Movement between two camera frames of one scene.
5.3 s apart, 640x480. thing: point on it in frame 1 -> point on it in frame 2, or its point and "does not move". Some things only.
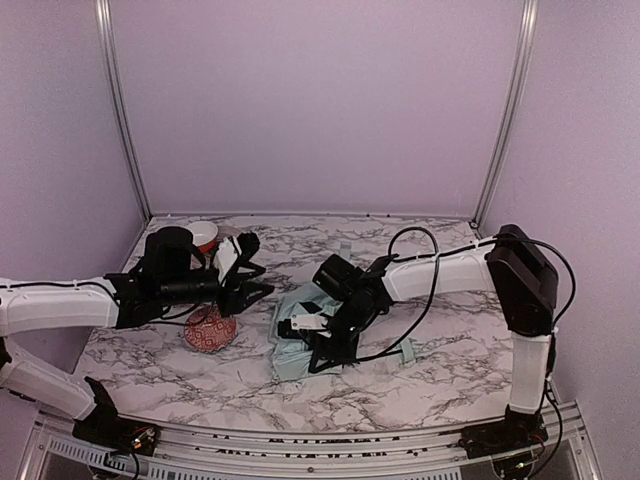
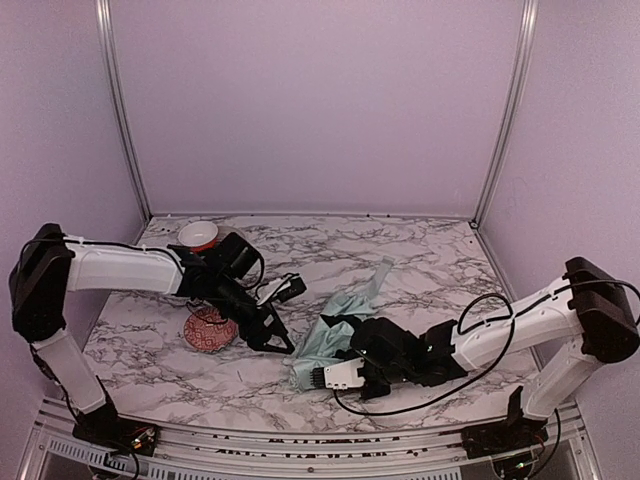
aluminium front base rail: [50, 450] does not move
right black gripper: [337, 329] -> [364, 356]
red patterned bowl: [208, 330] does not move
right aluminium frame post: [528, 17] does not move
